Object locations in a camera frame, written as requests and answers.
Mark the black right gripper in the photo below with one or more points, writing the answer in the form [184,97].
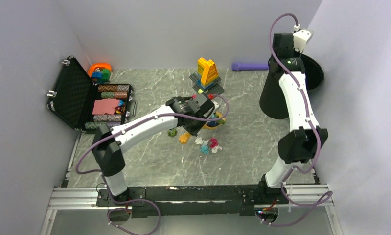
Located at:
[296,54]

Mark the green crumpled paper scrap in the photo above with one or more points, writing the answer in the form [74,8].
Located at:
[172,132]

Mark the black poker chip case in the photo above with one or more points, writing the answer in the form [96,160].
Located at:
[83,104]

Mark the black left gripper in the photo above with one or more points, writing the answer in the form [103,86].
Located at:
[194,131]

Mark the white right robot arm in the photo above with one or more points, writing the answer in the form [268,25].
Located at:
[285,96]

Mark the white scrap under scoop handle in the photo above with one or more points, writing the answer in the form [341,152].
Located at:
[216,149]

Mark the black ribbed waste bin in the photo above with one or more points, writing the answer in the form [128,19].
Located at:
[272,101]

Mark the yellow block tower on plate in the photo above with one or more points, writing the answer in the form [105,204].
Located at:
[206,78]

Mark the magenta scrap under scoop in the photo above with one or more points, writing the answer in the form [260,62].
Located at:
[213,142]

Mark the teal scrap front centre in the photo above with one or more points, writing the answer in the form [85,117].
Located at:
[204,149]

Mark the yellow slotted plastic scoop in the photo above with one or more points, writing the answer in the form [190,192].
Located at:
[211,125]

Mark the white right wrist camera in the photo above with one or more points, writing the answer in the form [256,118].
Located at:
[301,39]

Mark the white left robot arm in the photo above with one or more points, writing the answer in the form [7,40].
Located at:
[110,143]

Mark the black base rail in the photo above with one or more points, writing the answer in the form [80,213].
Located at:
[243,200]

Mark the white paper scrap in scoop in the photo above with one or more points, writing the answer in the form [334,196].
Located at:
[199,141]

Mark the purple cylinder tube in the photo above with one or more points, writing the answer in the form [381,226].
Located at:
[239,66]

